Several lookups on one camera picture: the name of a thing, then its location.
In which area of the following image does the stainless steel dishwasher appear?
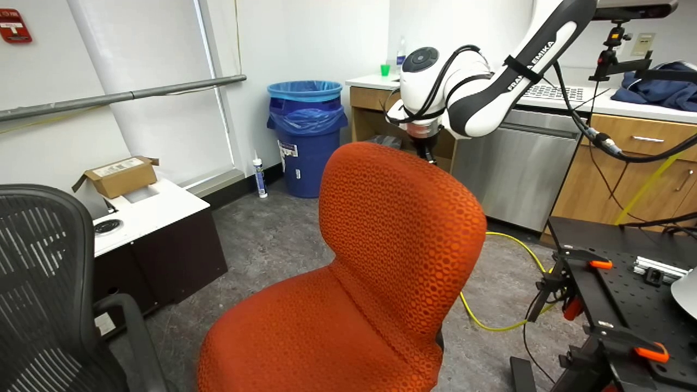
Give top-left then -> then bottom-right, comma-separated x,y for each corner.
451,106 -> 583,235

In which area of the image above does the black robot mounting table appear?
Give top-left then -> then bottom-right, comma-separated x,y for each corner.
507,215 -> 697,392

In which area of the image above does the white wall outlet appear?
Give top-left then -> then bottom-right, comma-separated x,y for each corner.
630,30 -> 655,60

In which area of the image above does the cardboard box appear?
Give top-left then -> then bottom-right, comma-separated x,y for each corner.
69,154 -> 161,202

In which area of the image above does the grey wall rail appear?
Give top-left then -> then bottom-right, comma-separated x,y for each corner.
0,72 -> 247,124

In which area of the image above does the white bottle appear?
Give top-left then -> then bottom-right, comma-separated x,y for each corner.
250,153 -> 270,201

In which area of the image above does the black cabinet white top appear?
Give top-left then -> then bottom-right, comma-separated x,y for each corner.
88,178 -> 230,318

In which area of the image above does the blue trash bin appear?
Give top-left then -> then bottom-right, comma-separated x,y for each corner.
265,79 -> 350,201

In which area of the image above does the clear bottle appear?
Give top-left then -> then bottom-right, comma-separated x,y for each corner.
394,36 -> 409,73

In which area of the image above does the orange fabric office chair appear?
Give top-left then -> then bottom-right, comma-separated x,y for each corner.
193,140 -> 489,392

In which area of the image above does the blue cloth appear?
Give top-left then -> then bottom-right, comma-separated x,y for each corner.
610,60 -> 697,113

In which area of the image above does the white keyboard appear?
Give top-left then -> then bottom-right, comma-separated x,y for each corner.
515,80 -> 594,105

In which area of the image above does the camera on black stand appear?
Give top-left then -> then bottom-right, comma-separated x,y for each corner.
588,0 -> 681,83

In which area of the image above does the silver metal bracket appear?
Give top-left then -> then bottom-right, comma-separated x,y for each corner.
632,255 -> 687,285

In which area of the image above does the wooden counter cabinet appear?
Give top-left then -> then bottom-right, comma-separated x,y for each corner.
347,72 -> 697,226

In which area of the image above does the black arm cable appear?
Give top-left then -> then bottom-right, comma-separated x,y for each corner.
551,60 -> 697,165

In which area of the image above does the black clamp orange handle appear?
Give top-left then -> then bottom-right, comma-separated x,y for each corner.
523,248 -> 617,324
598,329 -> 673,367

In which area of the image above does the yellow cable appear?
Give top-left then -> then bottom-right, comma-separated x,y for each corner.
455,153 -> 683,335

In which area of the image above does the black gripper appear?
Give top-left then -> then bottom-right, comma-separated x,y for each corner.
414,132 -> 444,168

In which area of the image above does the black mesh office chair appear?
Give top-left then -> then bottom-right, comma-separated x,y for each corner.
0,183 -> 171,392

